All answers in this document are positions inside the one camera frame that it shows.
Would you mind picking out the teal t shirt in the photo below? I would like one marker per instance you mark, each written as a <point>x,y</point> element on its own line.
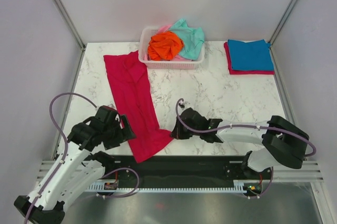
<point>192,37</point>

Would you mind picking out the aluminium frame post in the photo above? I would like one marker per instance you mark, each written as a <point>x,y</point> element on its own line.
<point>66,17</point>
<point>284,18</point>

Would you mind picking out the folded red t shirt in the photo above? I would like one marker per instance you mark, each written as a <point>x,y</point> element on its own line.
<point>238,72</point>

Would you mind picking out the folded blue t shirt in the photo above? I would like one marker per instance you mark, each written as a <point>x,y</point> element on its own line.
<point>250,56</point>

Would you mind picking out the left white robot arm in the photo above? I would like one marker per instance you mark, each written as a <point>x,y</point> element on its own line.
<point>77,167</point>

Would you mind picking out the right aluminium frame post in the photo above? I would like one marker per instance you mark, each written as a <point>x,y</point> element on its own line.
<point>284,18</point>

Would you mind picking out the crimson red t shirt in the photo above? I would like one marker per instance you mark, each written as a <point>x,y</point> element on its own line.
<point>131,90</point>

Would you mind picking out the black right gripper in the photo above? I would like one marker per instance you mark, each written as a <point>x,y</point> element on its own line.
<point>177,133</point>

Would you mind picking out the pink plastic laundry basket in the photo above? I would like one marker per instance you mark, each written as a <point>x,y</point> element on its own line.
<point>178,63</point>

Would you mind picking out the orange t shirt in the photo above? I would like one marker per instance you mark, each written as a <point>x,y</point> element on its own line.
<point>164,46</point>

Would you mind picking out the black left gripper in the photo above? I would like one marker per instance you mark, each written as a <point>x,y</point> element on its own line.
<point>124,134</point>

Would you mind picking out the left aluminium frame post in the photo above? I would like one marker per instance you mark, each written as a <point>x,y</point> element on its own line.
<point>66,17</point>

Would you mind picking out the white cable duct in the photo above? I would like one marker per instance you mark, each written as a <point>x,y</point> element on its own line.
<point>102,187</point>

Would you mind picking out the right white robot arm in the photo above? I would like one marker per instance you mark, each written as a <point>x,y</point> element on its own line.
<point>282,143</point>

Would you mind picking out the pink t shirt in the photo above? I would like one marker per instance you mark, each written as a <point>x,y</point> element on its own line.
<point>164,28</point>

